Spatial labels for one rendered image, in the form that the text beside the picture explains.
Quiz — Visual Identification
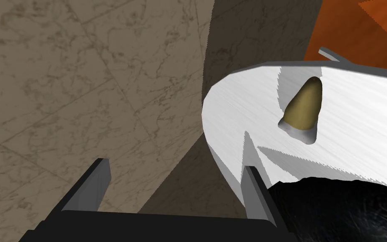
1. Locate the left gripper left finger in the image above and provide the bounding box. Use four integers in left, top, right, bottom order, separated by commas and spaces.
60, 158, 112, 213

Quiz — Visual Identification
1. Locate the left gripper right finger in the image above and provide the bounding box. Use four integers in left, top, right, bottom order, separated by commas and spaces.
240, 166, 284, 229

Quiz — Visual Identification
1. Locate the black rounded object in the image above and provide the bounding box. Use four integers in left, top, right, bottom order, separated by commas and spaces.
267, 177, 387, 242

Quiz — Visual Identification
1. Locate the olive cone-shaped object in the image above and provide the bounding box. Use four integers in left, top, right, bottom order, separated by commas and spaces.
277, 76, 323, 145

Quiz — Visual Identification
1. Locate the white round table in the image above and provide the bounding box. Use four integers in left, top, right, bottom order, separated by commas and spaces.
201, 60, 387, 208

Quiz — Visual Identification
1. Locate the grey bar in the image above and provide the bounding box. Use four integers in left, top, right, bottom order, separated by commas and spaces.
318, 47, 350, 63

